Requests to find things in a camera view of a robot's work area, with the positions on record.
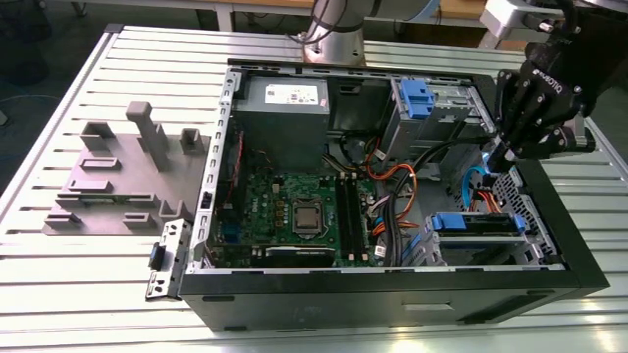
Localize wooden cabinet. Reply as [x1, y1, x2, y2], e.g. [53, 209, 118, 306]
[489, 36, 530, 52]

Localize silver CPU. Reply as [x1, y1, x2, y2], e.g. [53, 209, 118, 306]
[292, 205, 325, 227]

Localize silver camera bracket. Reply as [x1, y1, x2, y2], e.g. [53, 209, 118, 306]
[562, 117, 597, 154]

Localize blue drive latch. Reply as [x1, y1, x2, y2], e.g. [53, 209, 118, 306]
[400, 79, 436, 119]

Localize black RAM slot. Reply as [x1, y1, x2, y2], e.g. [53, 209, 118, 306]
[346, 172, 369, 262]
[334, 172, 354, 263]

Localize grey parts rack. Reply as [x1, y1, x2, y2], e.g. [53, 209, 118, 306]
[41, 101, 214, 236]

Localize black graphics card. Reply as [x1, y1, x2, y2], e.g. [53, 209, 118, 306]
[249, 244, 337, 268]

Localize metal disk bay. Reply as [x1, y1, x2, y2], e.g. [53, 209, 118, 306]
[424, 211, 562, 265]

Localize black cable bundle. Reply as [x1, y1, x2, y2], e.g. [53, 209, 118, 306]
[381, 168, 418, 266]

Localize thick black cable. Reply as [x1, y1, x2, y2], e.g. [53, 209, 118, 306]
[410, 135, 492, 166]

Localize metal optical drive cage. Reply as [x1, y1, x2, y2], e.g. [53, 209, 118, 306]
[381, 76, 494, 159]

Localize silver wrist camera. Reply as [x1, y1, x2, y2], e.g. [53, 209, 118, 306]
[477, 0, 565, 40]

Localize wooden desk white frame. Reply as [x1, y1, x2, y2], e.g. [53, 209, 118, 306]
[194, 0, 485, 51]

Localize green motherboard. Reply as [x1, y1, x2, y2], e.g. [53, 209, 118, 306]
[209, 171, 388, 268]

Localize metal card retainer bracket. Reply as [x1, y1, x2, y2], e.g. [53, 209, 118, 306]
[144, 217, 193, 302]

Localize blue data wire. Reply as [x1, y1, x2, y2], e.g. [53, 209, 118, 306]
[462, 143, 496, 213]

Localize grey power supply unit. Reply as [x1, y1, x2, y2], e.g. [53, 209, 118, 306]
[229, 75, 330, 174]

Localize black open PC case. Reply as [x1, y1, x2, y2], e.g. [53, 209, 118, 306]
[176, 57, 610, 331]

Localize orange wire loop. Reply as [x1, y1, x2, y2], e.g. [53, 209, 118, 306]
[366, 163, 418, 207]

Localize orange power wire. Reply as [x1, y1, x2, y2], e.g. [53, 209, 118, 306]
[473, 175, 504, 218]

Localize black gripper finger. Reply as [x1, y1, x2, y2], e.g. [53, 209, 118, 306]
[504, 124, 570, 160]
[489, 69, 545, 173]

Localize CPU socket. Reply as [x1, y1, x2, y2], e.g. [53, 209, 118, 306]
[288, 196, 330, 242]

